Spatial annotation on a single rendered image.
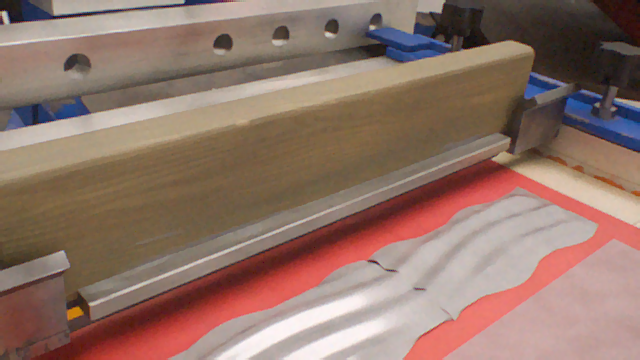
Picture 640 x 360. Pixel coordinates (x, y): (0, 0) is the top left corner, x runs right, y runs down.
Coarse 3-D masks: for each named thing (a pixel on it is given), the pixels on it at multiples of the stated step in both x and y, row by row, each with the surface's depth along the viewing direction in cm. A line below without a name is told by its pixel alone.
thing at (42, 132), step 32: (352, 64) 65; (384, 64) 66; (192, 96) 53; (224, 96) 54; (32, 128) 45; (64, 128) 45; (96, 128) 46; (576, 128) 54; (576, 160) 55; (608, 160) 53
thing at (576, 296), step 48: (432, 192) 49; (480, 192) 50; (336, 240) 42; (384, 240) 43; (624, 240) 45; (528, 288) 39; (576, 288) 40; (624, 288) 40; (480, 336) 35; (528, 336) 35; (576, 336) 36; (624, 336) 36
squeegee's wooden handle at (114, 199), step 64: (448, 64) 43; (512, 64) 48; (128, 128) 30; (192, 128) 30; (256, 128) 33; (320, 128) 36; (384, 128) 40; (448, 128) 45; (0, 192) 25; (64, 192) 27; (128, 192) 29; (192, 192) 31; (256, 192) 35; (320, 192) 38; (0, 256) 26; (128, 256) 30
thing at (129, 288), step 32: (448, 160) 45; (480, 160) 48; (352, 192) 40; (384, 192) 41; (256, 224) 35; (288, 224) 36; (320, 224) 37; (192, 256) 32; (224, 256) 33; (96, 288) 29; (128, 288) 30; (160, 288) 31
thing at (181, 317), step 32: (256, 256) 40; (288, 256) 40; (320, 256) 40; (352, 256) 41; (192, 288) 36; (224, 288) 37; (256, 288) 37; (288, 288) 37; (128, 320) 33; (160, 320) 34; (192, 320) 34; (224, 320) 34; (448, 320) 36; (64, 352) 31; (96, 352) 31; (128, 352) 31; (160, 352) 32; (416, 352) 33; (448, 352) 33; (480, 352) 34
